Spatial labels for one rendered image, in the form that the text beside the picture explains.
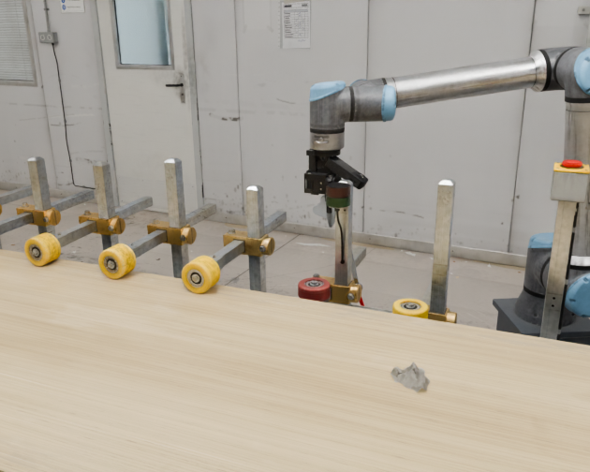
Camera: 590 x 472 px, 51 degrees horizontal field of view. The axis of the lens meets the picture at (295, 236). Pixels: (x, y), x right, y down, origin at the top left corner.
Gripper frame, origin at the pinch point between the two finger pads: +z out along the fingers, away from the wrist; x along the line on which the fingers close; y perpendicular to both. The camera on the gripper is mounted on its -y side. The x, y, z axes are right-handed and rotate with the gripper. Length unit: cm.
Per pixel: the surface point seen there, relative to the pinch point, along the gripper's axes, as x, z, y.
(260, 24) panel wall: -260, -49, 144
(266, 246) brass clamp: 10.2, 5.4, 15.5
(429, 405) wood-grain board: 59, 10, -38
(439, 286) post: 9.6, 9.8, -30.7
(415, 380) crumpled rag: 54, 9, -34
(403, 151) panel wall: -252, 32, 38
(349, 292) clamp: 10.2, 15.1, -8.0
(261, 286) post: 9.1, 17.8, 17.8
